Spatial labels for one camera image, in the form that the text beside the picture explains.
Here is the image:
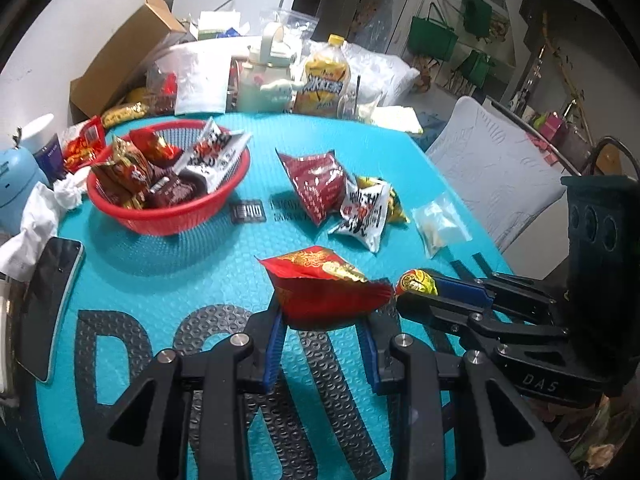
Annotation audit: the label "yellow black snack packet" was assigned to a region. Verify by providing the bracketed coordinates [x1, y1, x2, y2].
[354, 175, 411, 224]

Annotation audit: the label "red orange snack packet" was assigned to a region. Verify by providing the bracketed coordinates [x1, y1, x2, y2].
[129, 127, 184, 164]

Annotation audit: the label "red gold snack packet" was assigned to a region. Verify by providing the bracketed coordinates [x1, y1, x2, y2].
[256, 245, 396, 332]

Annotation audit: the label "red candy packets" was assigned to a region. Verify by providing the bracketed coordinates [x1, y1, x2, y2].
[59, 115, 109, 174]

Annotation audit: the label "yellow noodle packet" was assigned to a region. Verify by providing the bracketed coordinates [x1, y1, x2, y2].
[101, 102, 149, 129]

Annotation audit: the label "dark brown snack packet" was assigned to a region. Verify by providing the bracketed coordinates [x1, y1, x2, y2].
[144, 167, 209, 210]

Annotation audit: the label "clear zip bag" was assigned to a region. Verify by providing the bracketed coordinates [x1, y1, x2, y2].
[272, 7, 320, 56]

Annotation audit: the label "purple jar with white lid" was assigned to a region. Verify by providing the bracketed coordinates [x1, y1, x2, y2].
[22, 112, 66, 184]

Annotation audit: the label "grey chair cushion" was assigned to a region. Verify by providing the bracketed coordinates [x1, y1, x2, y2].
[424, 95, 571, 256]

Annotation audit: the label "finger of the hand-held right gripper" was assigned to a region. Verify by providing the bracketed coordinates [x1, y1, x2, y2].
[425, 271, 557, 322]
[397, 291, 569, 349]

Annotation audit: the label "open cardboard box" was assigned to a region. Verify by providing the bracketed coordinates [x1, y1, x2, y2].
[68, 0, 189, 124]

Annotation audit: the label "yellow iced tea bottle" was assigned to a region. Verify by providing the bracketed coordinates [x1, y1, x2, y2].
[292, 33, 351, 116]

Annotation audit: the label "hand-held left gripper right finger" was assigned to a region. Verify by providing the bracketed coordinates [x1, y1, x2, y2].
[360, 304, 576, 480]

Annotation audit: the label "yellow dotted paper napkin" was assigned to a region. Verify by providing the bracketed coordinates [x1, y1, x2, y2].
[372, 104, 424, 135]

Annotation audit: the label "crumpled white tissue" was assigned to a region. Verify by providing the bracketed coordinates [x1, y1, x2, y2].
[0, 179, 84, 282]

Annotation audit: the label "small white carton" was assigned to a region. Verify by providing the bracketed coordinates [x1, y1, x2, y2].
[196, 10, 242, 41]

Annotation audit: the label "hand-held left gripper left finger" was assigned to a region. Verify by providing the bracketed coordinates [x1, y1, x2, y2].
[60, 304, 287, 480]

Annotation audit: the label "green tote bag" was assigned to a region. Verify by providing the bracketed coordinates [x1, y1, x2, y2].
[407, 14, 459, 61]

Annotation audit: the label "glass cup with straw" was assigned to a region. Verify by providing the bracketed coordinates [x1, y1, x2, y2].
[337, 74, 384, 124]

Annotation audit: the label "clear plastic snack bag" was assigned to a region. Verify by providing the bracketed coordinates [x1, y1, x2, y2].
[410, 194, 474, 259]

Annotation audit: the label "blue deer humidifier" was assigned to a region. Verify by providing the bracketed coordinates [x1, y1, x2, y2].
[0, 127, 51, 234]

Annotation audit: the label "teal bubble mat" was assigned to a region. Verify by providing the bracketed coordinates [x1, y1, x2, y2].
[37, 110, 517, 480]

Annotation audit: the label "gold brown peanut packet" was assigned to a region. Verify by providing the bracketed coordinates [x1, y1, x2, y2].
[92, 137, 151, 209]

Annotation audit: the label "cream water bottle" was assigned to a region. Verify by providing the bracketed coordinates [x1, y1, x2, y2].
[234, 22, 309, 114]

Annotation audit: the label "black smartphone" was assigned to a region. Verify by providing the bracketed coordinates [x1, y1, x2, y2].
[19, 236, 86, 384]

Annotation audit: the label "red snack packs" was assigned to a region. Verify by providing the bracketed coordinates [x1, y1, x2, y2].
[144, 72, 179, 114]

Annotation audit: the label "small red yellow candy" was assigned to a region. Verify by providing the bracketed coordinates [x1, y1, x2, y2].
[394, 268, 439, 297]

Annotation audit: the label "white peanut snack packet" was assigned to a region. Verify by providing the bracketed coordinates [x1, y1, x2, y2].
[177, 117, 254, 194]
[329, 179, 392, 254]

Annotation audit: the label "red plastic basket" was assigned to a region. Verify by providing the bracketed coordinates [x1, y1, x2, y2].
[86, 120, 252, 237]

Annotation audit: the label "dark red snack packet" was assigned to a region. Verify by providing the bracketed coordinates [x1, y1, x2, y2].
[276, 149, 352, 229]

